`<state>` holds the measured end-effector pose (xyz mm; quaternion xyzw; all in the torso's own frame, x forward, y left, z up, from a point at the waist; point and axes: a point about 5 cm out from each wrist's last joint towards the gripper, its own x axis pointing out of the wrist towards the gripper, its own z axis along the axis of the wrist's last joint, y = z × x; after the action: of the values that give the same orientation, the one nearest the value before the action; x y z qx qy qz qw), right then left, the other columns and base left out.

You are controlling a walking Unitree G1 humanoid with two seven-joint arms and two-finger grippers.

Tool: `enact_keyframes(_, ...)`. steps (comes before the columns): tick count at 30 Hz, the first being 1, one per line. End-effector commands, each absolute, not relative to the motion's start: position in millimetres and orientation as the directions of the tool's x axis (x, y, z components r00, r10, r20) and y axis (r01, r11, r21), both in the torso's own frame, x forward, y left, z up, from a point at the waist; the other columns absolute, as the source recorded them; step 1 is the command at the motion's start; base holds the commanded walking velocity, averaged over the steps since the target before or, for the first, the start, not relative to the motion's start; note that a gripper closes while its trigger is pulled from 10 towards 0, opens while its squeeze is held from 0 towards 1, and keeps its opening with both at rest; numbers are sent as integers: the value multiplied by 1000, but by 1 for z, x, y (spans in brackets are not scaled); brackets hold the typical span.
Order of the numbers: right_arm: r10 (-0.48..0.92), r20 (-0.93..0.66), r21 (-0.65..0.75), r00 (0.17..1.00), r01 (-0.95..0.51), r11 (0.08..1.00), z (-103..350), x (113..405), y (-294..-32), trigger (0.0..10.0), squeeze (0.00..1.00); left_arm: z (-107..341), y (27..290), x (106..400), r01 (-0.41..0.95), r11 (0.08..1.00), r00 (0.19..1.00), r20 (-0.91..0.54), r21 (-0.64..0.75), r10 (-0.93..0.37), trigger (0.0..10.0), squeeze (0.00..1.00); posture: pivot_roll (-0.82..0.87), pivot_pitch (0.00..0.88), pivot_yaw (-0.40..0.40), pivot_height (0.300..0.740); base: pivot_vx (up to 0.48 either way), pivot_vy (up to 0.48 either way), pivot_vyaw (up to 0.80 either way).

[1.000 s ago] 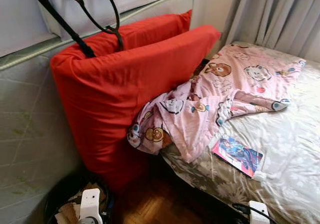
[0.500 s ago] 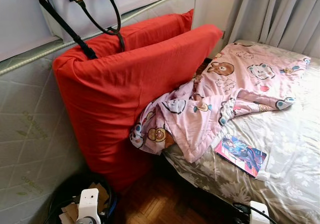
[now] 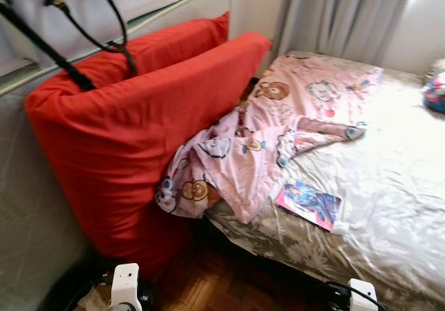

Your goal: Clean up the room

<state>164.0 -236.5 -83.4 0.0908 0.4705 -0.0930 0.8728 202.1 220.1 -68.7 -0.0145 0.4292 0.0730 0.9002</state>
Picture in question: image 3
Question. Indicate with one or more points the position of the bed with beige floral sheet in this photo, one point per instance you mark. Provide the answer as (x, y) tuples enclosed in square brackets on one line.
[(389, 186)]

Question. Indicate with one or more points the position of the pink cartoon bear blanket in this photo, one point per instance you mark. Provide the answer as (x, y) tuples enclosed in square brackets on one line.
[(292, 109)]

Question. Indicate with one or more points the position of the colourful comic book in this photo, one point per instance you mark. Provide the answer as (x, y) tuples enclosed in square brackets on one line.
[(309, 205)]

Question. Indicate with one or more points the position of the black waste bin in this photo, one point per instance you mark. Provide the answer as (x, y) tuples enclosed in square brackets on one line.
[(66, 293)]

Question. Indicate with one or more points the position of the grey curtain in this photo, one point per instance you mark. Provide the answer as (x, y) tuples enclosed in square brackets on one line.
[(341, 12)]

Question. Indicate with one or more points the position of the red folded cushion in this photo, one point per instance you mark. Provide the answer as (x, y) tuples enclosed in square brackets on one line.
[(139, 137)]

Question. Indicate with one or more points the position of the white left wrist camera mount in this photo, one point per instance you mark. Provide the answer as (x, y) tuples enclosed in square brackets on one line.
[(125, 283)]

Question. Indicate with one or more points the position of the stars and stripes pillow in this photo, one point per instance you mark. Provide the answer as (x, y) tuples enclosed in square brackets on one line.
[(437, 92)]

